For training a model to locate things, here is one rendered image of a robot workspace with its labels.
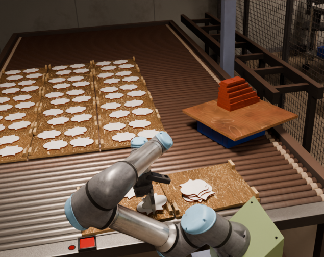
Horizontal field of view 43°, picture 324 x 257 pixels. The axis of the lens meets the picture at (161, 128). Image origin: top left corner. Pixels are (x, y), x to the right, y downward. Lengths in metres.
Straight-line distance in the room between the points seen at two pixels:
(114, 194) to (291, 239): 2.17
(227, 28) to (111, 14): 3.36
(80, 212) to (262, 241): 0.66
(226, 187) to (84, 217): 0.93
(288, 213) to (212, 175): 0.43
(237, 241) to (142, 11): 5.50
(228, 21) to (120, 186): 2.51
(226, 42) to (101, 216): 2.53
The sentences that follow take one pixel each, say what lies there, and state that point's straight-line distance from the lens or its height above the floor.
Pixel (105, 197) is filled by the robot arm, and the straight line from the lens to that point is 1.26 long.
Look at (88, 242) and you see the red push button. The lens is 1.82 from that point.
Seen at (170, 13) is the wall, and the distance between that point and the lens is 6.85.
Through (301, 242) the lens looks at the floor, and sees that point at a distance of 3.26.
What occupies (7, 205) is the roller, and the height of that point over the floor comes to 0.92.
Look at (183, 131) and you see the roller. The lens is 2.64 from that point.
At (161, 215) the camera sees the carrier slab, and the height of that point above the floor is 0.94.
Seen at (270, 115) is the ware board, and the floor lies 1.04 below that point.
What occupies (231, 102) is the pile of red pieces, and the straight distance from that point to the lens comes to 2.61.
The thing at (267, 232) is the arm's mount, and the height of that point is 1.10.
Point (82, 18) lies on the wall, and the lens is 6.65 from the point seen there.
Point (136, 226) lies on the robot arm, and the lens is 1.44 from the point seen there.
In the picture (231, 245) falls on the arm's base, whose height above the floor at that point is 1.06.
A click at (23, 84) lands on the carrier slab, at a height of 0.95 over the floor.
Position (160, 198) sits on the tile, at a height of 0.97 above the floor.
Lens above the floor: 2.11
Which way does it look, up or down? 26 degrees down
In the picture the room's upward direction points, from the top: 3 degrees counter-clockwise
